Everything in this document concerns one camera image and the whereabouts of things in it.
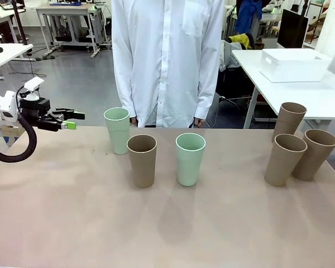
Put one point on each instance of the person's left hand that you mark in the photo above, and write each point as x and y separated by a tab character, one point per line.
199	123

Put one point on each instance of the yellow and black jacket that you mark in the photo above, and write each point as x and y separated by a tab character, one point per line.
243	40

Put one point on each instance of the person in blue jacket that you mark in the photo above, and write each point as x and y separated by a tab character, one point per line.
248	16

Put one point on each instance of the black monitor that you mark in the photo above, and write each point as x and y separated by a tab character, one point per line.
293	28

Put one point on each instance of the white plastic basket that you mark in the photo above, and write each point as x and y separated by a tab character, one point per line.
296	65

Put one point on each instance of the grey metal workbench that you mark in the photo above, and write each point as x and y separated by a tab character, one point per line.
69	16

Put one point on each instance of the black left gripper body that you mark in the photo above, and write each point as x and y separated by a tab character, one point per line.
33	109

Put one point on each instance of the light green plastic cup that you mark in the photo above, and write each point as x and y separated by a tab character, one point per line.
117	134
190	167

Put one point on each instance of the blue item on workbench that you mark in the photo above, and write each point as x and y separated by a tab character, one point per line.
65	3

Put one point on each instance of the person's left forearm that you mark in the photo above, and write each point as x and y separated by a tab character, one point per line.
209	86

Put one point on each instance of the person's right hand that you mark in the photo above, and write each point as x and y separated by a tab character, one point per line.
133	121

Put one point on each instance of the person in white shirt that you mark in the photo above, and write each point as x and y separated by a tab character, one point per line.
167	56

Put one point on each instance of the brown plastic cup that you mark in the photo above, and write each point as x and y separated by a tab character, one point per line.
141	167
289	120
314	160
280	164

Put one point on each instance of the wooden shelf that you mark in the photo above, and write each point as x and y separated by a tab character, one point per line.
316	22

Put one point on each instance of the person's right forearm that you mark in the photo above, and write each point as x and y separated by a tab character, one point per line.
124	86

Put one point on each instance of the black stand pole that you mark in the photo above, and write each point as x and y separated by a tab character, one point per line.
19	22

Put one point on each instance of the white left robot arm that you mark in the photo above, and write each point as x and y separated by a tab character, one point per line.
0	104

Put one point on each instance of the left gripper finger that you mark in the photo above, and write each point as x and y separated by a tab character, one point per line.
68	125
69	114

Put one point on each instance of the white side table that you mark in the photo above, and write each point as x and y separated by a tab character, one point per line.
296	95

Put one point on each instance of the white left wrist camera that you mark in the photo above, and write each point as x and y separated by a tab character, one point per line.
33	85

